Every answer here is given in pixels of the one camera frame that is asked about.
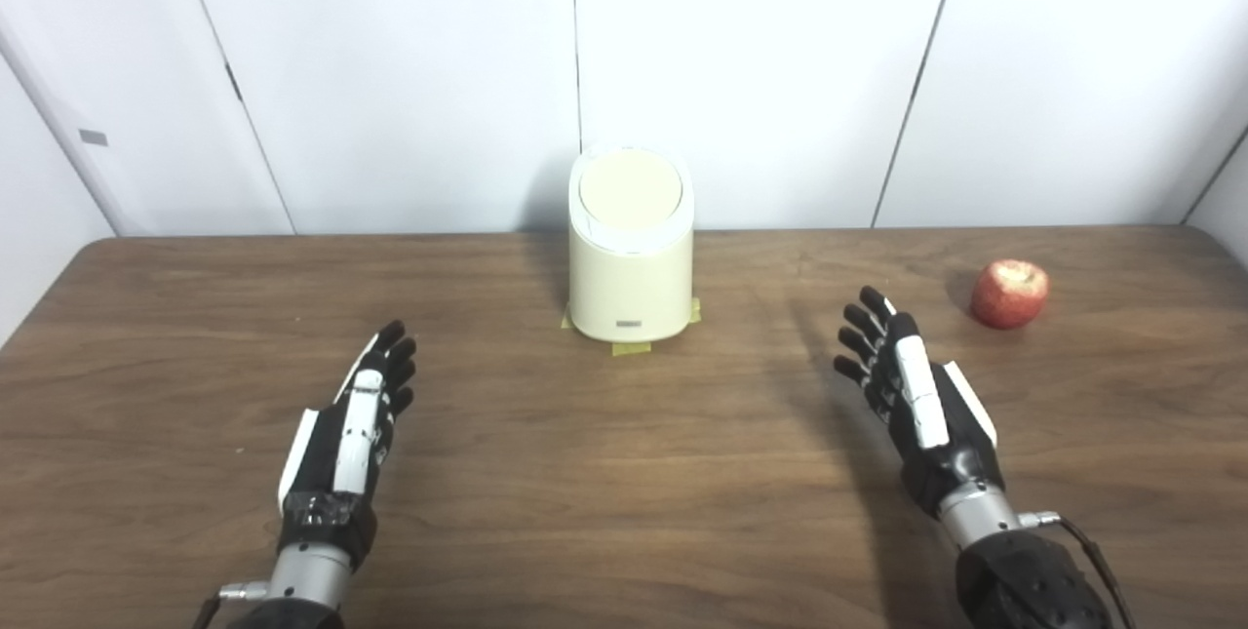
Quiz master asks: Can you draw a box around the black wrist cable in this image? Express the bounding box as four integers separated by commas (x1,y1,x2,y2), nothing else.
1019,510,1137,629
192,582,269,629

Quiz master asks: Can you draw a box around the cream-colored round bin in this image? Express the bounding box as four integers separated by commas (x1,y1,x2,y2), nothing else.
567,145,696,343

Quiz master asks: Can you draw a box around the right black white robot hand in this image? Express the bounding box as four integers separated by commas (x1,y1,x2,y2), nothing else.
834,286,1007,520

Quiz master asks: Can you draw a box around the cream round bin lid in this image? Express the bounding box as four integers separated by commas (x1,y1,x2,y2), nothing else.
578,149,683,232

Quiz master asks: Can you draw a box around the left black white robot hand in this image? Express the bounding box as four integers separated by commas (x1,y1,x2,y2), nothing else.
277,320,418,571

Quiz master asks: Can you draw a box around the red apple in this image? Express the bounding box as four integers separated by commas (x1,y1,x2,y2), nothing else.
970,258,1051,330

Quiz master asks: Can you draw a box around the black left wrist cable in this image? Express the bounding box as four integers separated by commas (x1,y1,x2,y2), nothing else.
192,582,269,629

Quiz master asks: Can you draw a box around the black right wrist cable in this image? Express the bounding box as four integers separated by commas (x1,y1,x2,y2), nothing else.
1019,510,1137,629

